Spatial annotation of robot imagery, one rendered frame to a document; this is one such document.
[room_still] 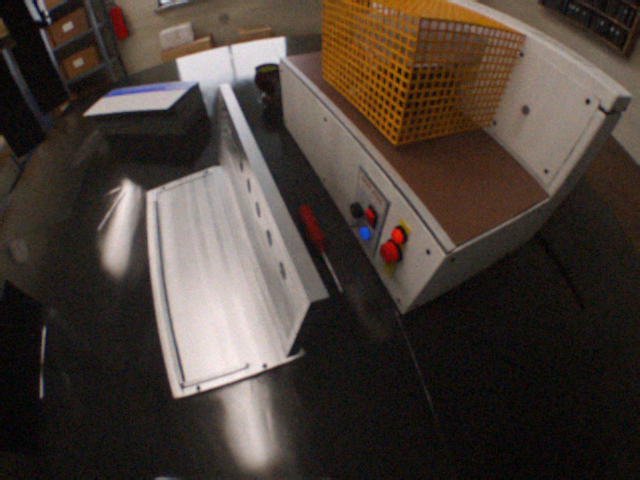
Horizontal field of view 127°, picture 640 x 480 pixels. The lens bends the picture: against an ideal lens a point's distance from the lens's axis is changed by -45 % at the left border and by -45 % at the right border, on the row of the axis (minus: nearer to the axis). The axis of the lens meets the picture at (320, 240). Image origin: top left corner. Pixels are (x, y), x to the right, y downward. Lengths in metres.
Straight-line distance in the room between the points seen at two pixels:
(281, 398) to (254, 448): 0.09
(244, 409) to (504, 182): 0.48
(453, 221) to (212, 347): 0.37
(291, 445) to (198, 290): 0.28
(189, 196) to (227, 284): 0.23
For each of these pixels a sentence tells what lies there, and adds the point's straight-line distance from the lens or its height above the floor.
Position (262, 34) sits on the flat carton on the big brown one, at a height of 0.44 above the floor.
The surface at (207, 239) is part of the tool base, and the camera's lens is 0.53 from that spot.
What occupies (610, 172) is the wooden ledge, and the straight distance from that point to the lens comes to 1.36.
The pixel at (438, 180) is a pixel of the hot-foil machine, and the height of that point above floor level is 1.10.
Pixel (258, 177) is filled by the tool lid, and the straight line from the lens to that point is 0.32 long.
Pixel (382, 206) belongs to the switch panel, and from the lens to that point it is 0.38.
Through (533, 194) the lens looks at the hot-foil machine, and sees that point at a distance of 0.44.
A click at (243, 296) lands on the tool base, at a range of 0.46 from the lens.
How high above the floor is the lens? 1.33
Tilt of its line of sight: 56 degrees down
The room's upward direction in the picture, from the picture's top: straight up
